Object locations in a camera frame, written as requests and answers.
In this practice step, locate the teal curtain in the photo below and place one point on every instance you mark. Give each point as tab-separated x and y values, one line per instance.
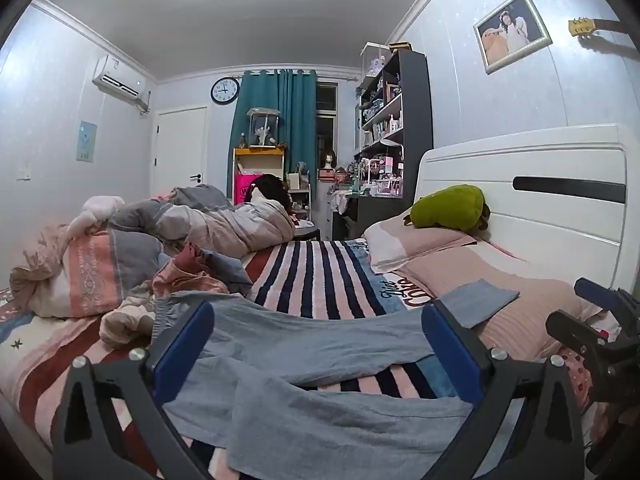
300	125

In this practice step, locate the dark bookshelf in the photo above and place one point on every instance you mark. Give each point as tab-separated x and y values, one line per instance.
415	110

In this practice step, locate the crumpled blue cloth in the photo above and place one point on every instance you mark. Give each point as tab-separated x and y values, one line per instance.
225	265

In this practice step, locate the round wall clock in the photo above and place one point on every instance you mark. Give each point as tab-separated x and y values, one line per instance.
225	90

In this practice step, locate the pale pink plush toy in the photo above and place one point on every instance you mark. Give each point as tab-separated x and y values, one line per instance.
97	210

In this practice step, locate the window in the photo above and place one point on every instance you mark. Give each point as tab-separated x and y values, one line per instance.
326	125

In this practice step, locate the pink patterned folded quilt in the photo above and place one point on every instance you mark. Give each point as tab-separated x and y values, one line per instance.
85	270

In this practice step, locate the grey pants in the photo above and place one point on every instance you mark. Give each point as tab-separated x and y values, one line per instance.
310	340

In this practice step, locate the yellow guitar head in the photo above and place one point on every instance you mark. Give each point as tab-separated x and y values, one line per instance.
582	26

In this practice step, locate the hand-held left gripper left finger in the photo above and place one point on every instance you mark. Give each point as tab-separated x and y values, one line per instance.
182	345

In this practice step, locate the black and white plush toy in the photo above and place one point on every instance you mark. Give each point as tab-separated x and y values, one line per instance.
272	187

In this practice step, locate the white rack cart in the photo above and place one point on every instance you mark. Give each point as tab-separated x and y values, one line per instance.
300	195

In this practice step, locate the green plush toy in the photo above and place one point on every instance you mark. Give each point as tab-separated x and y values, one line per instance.
445	207

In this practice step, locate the light blue wall poster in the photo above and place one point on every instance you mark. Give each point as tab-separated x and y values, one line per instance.
87	141

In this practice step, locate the glass display case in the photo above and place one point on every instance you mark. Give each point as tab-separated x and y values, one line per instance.
263	127
374	57

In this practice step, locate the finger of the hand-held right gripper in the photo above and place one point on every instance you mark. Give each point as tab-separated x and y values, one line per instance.
570	330
597	294

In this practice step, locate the striped printed bed blanket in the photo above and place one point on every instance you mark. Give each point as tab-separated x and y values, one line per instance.
320	270

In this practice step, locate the pink and grey quilt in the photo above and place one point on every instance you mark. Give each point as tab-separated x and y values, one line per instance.
225	225

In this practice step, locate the mannequin head with wig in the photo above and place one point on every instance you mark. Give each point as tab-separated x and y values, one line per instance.
327	160

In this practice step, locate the white door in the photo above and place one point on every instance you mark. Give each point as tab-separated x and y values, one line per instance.
180	150

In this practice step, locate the framed photo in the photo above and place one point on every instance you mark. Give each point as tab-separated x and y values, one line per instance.
512	30

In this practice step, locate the pink dotted cloth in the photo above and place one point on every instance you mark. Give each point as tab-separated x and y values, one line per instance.
580	377

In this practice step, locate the crumpled pink cloth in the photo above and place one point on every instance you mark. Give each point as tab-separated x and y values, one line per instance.
185	272

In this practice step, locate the pink bag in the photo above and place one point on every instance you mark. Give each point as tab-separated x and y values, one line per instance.
245	187

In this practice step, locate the cream cloth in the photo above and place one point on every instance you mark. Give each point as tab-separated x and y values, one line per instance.
125	320

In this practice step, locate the white bed headboard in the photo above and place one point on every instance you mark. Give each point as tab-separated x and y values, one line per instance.
500	160

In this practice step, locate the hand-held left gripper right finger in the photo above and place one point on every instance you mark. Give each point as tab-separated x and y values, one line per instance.
450	345

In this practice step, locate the pink and white pillow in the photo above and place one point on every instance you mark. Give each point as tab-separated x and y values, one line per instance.
400	245

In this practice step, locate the white air conditioner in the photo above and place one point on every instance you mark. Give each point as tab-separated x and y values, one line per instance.
117	80

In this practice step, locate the dark desk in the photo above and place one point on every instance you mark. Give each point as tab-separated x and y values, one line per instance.
370	215

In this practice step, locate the yellow shelf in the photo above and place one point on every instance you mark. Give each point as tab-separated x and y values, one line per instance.
260	151

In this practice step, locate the pink ribbed pillow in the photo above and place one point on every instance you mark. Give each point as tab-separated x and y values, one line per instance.
525	290

